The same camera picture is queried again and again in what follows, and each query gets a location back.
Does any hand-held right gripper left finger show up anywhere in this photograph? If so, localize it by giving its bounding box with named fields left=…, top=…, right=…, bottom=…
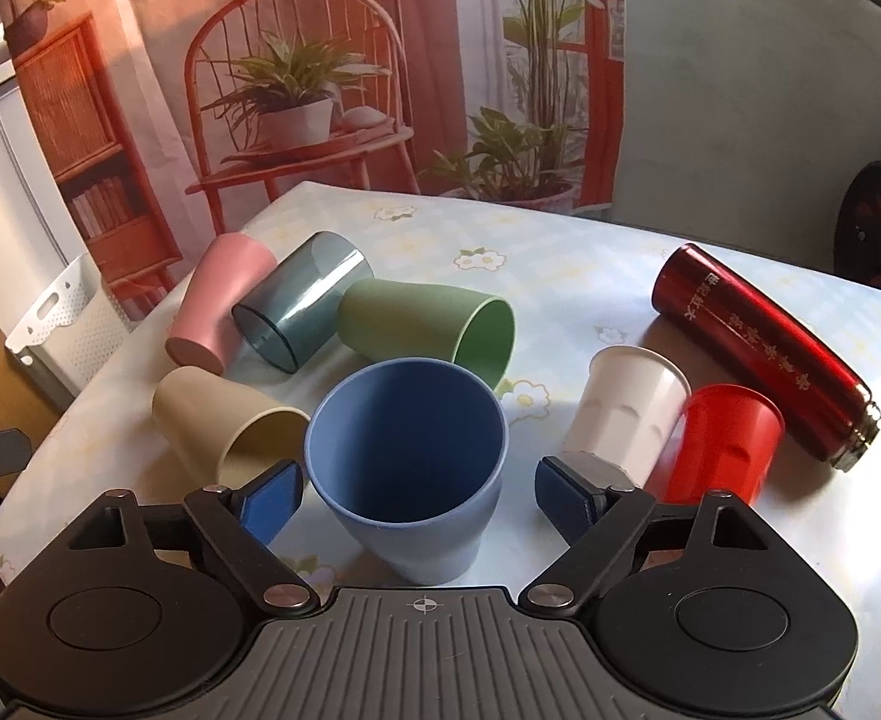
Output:
left=65, top=460, right=321, bottom=613

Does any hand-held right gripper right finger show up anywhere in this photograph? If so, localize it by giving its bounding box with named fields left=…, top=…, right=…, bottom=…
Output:
left=526, top=456, right=790, bottom=610

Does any white cup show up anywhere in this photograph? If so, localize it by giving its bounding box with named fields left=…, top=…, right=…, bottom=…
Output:
left=562, top=346, right=693, bottom=489

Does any beige cup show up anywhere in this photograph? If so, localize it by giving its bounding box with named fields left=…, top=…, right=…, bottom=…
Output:
left=151, top=366, right=314, bottom=493

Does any blue cup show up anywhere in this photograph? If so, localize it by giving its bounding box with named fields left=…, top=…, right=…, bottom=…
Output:
left=303, top=358, right=509, bottom=587

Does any red cup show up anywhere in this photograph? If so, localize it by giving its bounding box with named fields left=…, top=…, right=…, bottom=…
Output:
left=646, top=382, right=787, bottom=508

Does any transparent grey cup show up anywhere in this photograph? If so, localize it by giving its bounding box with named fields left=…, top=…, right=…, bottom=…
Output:
left=231, top=232, right=376, bottom=375

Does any pink cup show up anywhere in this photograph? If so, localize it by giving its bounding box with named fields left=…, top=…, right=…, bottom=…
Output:
left=165, top=232, right=280, bottom=377

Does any green cup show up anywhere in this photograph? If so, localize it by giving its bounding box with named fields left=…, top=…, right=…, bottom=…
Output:
left=336, top=277, right=518, bottom=392

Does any white plastic basket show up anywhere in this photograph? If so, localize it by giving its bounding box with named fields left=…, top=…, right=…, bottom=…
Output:
left=4, top=251, right=139, bottom=403

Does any floral tablecloth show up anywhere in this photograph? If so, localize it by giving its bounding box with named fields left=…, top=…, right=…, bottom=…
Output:
left=0, top=180, right=881, bottom=620

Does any red thermos bottle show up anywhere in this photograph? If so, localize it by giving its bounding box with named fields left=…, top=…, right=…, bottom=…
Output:
left=650, top=242, right=881, bottom=474

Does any black weight plate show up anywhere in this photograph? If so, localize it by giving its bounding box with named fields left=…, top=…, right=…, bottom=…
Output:
left=837, top=156, right=881, bottom=275

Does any printed backdrop cloth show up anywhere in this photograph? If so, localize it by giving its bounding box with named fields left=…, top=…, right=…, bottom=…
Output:
left=0, top=0, right=630, bottom=327

